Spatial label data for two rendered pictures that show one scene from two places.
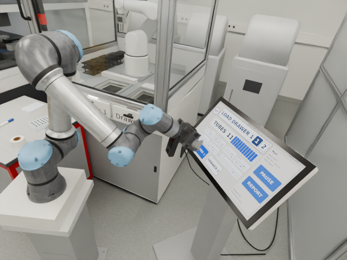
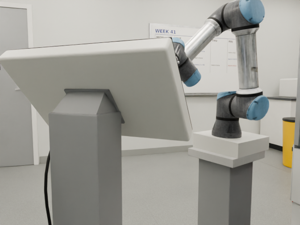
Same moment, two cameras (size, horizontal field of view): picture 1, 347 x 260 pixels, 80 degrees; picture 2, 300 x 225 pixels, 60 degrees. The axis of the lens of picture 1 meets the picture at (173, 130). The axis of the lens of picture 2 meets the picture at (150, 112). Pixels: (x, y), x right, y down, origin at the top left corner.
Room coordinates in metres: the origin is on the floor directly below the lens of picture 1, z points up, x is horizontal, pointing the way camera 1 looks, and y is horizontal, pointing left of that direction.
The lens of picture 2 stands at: (1.39, -0.61, 1.09)
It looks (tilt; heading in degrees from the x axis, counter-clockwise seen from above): 6 degrees down; 143
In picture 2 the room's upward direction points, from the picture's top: straight up
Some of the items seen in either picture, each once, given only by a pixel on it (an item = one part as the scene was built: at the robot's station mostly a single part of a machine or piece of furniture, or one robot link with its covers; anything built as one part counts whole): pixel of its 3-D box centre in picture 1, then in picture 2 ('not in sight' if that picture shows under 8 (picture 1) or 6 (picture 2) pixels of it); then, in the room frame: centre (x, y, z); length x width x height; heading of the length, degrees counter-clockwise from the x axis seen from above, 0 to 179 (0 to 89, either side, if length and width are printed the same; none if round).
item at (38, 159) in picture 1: (39, 160); (229, 103); (0.58, 0.52, 1.00); 0.13 x 0.12 x 0.14; 172
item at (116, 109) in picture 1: (131, 117); not in sight; (1.17, 0.29, 0.87); 0.29 x 0.02 x 0.11; 71
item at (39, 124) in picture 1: (42, 123); not in sight; (1.12, 0.89, 0.78); 0.12 x 0.08 x 0.04; 151
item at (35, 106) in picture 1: (33, 107); not in sight; (1.32, 1.08, 0.77); 0.13 x 0.09 x 0.02; 161
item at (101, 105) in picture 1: (93, 105); not in sight; (1.27, 0.59, 0.87); 0.29 x 0.02 x 0.11; 71
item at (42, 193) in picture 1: (45, 181); (227, 126); (0.57, 0.52, 0.88); 0.15 x 0.15 x 0.10
